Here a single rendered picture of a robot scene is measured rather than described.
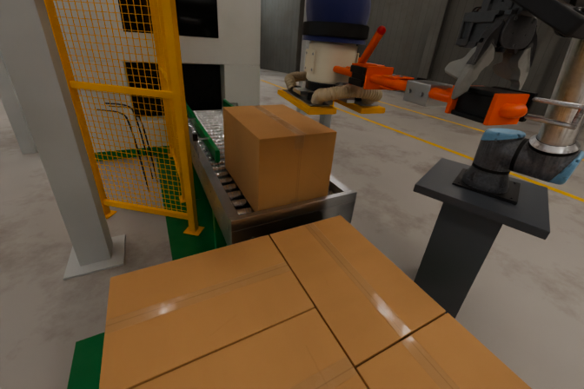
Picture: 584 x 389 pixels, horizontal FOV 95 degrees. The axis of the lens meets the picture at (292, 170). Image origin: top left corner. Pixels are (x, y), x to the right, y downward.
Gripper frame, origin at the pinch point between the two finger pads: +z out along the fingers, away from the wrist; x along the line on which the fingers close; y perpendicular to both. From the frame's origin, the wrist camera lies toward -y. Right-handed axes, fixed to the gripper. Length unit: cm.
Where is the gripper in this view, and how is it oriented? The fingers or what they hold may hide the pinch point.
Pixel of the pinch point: (487, 101)
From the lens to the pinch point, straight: 60.4
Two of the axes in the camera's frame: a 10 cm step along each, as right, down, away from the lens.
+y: -3.3, -4.3, 8.4
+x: -9.4, 0.9, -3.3
